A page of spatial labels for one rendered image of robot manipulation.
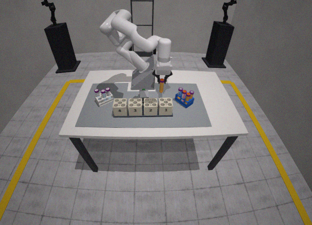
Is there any beige bucket adapter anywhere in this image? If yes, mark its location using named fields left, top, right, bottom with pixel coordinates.
left=128, top=98, right=142, bottom=116
left=158, top=98, right=173, bottom=115
left=143, top=98, right=158, bottom=116
left=113, top=98, right=127, bottom=116

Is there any blue tube rack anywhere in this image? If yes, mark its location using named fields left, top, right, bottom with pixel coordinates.
left=175, top=93, right=194, bottom=108

